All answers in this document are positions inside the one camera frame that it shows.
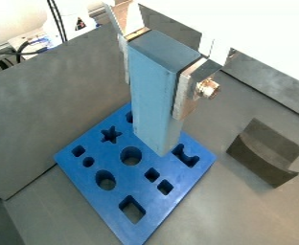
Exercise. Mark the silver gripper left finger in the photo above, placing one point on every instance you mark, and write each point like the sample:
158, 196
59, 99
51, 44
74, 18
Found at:
126, 21

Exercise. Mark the blue shape sorter board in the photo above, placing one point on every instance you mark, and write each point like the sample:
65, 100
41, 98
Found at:
130, 185

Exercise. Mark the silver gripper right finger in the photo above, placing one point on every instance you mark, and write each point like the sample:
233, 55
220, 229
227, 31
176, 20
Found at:
195, 85

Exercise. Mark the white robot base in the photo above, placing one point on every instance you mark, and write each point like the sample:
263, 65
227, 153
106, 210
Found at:
38, 24

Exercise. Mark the dark grey curved block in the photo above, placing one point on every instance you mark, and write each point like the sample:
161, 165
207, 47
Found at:
264, 152

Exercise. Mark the grey rectangular block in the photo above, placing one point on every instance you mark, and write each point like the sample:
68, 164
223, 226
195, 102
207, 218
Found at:
157, 58

